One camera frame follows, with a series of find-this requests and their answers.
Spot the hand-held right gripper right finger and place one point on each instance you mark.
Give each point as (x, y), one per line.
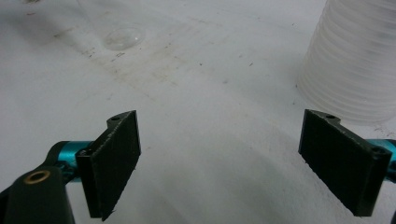
(342, 161)

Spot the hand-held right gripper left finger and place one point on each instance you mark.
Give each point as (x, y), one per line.
(112, 161)

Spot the white plastic cup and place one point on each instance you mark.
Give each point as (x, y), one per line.
(351, 62)

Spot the single transparent disposable cup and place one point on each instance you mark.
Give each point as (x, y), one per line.
(124, 37)

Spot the white foam mat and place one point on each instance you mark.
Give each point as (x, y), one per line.
(202, 124)

